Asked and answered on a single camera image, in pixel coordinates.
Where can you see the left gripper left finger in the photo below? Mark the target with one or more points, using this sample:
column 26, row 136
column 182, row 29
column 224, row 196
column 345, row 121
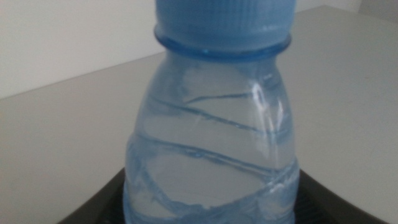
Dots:
column 105, row 211

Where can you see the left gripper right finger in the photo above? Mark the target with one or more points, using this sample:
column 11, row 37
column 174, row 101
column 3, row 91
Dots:
column 317, row 211

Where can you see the small water bottle blue cap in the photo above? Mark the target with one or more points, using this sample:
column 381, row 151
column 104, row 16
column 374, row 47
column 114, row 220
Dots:
column 211, row 140

